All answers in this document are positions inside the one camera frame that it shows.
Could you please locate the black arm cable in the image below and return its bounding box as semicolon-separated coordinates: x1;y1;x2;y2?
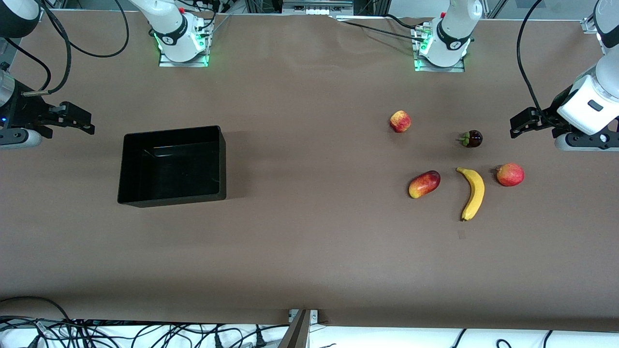
516;0;548;116
36;0;130;95
4;38;52;92

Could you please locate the large red apple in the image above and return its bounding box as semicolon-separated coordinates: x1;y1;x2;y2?
496;163;526;188

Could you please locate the black looped floor cable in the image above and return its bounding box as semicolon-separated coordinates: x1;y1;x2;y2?
0;295;74;323

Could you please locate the small red yellow apple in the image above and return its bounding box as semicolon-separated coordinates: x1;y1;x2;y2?
390;110;413;133

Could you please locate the black plastic box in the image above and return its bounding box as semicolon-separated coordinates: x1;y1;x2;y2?
117;125;227;208

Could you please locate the black cable across table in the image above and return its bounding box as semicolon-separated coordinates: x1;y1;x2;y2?
334;17;427;41

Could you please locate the dark purple mangosteen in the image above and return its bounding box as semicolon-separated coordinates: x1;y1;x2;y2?
457;130;484;149

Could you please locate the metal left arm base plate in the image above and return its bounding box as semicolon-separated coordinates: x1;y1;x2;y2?
413;23;466;73

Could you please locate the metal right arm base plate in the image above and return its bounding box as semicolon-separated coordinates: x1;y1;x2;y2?
158;19;214;68

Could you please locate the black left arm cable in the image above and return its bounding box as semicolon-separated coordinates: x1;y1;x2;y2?
516;0;548;116

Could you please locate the small metal table bracket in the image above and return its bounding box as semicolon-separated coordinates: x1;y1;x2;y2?
289;309;319;325

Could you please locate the red yellow mango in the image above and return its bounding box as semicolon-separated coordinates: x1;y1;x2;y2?
408;170;442;200

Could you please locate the dark camera mount pole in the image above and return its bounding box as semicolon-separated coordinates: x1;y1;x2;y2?
279;309;310;348

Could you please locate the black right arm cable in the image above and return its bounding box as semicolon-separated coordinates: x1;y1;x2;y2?
36;0;130;95
4;38;52;92

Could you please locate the yellow banana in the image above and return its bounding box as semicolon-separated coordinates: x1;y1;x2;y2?
456;167;486;222

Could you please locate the grey metal frame unit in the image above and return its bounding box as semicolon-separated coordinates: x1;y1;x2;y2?
281;0;354;15

